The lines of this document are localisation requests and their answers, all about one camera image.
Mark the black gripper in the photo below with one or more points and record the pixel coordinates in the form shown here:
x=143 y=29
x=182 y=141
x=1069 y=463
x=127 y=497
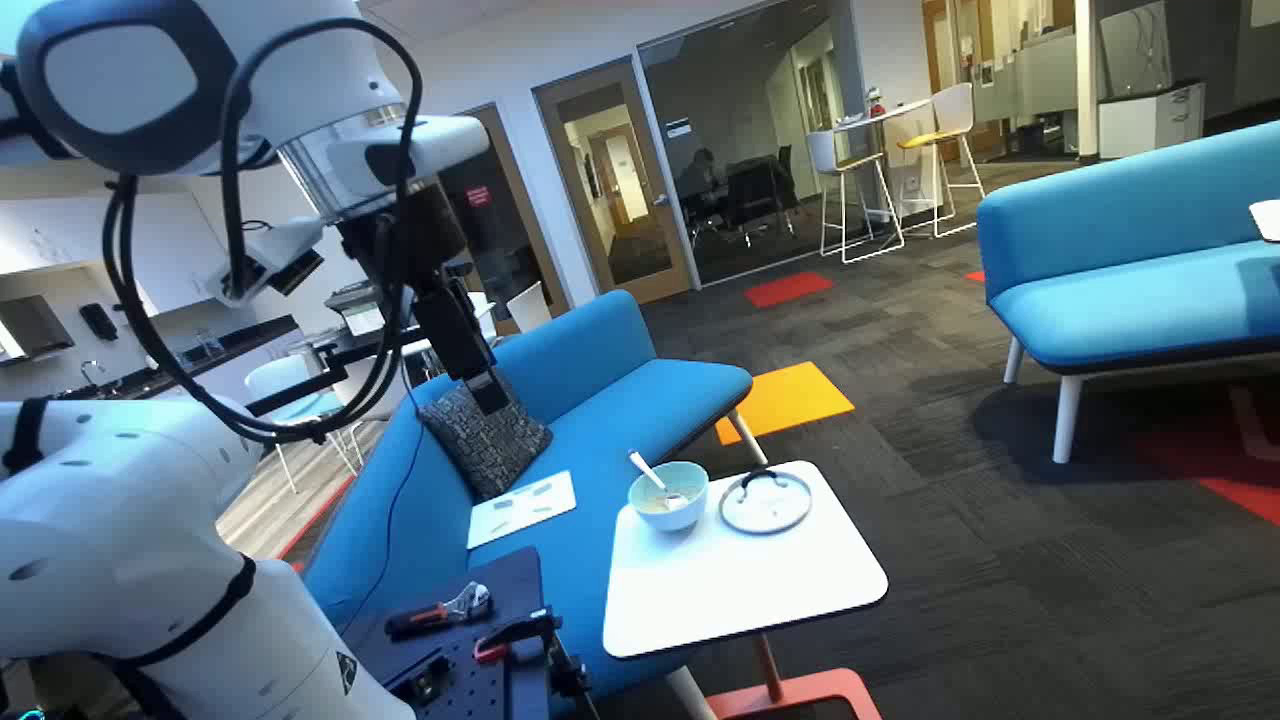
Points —
x=407 y=247

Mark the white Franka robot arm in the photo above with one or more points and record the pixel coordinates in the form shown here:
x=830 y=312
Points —
x=120 y=535

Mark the light blue bowl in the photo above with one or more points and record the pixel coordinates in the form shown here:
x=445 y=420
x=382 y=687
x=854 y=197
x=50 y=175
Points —
x=675 y=515

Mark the dark patterned pillow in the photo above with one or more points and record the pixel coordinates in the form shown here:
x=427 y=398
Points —
x=482 y=436

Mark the wooden door red sign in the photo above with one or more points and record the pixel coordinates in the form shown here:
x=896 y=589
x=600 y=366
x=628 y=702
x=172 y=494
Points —
x=478 y=224

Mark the blue sofa with pillow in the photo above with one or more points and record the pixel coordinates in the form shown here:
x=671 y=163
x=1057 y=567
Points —
x=600 y=384

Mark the wooden door lit hallway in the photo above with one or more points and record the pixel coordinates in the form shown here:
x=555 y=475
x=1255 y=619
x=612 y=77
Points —
x=550 y=203

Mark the white paper sheet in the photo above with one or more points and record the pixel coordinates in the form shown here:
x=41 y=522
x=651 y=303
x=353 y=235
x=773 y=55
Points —
x=523 y=511

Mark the black perforated base board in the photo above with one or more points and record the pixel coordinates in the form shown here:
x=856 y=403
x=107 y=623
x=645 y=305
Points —
x=512 y=587

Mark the beige grains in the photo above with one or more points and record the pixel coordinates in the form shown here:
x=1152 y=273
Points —
x=665 y=497

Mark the seated person dark clothes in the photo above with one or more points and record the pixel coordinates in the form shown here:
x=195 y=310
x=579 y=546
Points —
x=700 y=183

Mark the glass pot lid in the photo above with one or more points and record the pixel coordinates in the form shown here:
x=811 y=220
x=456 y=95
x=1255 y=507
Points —
x=755 y=490

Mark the black office chair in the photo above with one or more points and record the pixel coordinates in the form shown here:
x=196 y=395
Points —
x=763 y=188

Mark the white side table red base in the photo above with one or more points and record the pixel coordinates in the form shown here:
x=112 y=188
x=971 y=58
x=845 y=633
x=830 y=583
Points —
x=747 y=587

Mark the white bar stool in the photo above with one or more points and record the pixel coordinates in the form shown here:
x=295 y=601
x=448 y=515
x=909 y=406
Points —
x=854 y=166

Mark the white high table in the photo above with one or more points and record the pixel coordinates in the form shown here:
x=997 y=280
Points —
x=882 y=117

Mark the bar stool yellow seat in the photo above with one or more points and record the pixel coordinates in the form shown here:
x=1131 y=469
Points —
x=937 y=137

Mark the blue sofa white legs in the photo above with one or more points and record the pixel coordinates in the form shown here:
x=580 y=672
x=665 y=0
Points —
x=1133 y=305

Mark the white low cabinet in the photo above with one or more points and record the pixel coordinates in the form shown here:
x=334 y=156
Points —
x=1150 y=121

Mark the black wall dispenser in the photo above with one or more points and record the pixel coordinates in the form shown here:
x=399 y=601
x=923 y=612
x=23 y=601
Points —
x=97 y=321

